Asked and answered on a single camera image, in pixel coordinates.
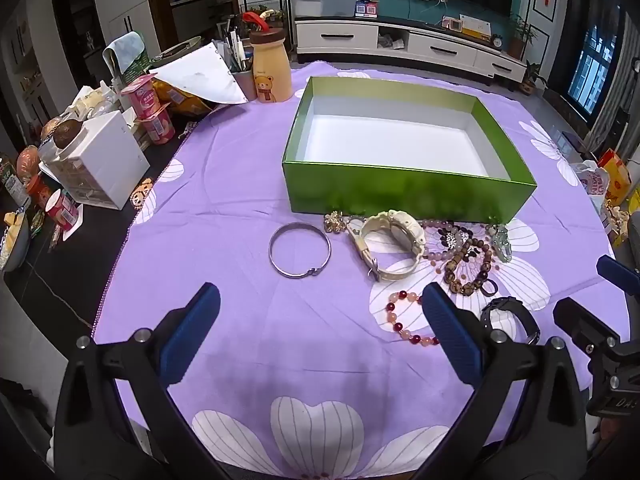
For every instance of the small pink device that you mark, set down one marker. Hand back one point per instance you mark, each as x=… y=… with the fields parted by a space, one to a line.
x=451 y=24

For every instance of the pink yogurt cup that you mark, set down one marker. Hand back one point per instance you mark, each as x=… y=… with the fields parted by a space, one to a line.
x=62 y=210

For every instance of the cream wrist watch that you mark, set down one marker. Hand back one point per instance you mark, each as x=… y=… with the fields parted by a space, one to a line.
x=395 y=225

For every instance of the orange snack bag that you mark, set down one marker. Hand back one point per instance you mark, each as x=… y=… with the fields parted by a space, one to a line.
x=182 y=100

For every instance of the yellow and white box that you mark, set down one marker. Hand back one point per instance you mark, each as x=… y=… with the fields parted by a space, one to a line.
x=475 y=27

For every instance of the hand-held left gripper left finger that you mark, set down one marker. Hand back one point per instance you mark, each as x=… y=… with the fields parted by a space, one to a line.
x=192 y=327

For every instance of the white plastic bag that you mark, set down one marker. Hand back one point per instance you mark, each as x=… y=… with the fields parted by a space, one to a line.
x=592 y=177

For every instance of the tall potted plant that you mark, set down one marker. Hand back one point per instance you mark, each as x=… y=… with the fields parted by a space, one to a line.
x=520 y=35

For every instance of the silver bangle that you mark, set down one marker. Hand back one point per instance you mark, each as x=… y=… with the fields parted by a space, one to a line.
x=272 y=260

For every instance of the green cardboard box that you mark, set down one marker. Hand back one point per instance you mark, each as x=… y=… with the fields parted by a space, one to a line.
x=400 y=190

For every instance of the yellow paper bag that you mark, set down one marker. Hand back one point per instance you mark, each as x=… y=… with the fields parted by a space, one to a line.
x=615 y=175

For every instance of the black wrist watch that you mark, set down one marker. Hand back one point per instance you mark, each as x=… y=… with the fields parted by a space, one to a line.
x=520 y=312

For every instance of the pen holder with pens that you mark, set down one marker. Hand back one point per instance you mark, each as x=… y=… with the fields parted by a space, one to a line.
x=244 y=82

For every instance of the red plastic object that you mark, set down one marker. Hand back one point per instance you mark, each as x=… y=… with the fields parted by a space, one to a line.
x=256 y=20

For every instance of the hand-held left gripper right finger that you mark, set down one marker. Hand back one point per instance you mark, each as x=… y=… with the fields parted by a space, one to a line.
x=452 y=337

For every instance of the yellow bear print bottle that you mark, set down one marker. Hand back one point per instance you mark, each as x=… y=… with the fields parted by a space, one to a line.
x=270 y=67

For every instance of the white tv cabinet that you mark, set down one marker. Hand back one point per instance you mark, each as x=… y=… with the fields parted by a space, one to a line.
x=350 y=35

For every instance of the metal bowl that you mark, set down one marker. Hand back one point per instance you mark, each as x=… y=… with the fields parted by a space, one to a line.
x=15 y=245

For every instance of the blue grey cloth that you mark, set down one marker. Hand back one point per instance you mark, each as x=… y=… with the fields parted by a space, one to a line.
x=125 y=50

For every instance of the small potted plant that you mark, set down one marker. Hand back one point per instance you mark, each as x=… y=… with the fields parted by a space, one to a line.
x=531 y=80

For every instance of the clear plastic storage bin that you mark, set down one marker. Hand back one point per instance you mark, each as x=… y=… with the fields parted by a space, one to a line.
x=322 y=2

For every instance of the white paper sheet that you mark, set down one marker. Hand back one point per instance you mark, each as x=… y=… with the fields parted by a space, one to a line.
x=200 y=75

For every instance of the black alarm clock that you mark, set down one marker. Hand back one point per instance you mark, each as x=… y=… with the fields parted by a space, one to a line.
x=498 y=41

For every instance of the purple floral tablecloth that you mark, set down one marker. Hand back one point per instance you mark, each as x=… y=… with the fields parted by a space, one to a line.
x=240 y=195

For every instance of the brown round fruit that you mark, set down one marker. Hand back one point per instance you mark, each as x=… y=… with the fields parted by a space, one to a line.
x=66 y=134

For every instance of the white drawer organiser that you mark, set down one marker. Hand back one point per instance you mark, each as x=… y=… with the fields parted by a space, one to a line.
x=105 y=160

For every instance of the bear face coaster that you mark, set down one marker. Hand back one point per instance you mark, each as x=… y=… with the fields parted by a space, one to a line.
x=141 y=194

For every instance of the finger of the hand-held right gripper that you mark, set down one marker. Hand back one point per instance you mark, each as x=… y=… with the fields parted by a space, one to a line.
x=582 y=325
x=617 y=272

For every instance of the pink yogurt cup pack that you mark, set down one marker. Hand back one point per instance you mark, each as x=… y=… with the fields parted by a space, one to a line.
x=150 y=105

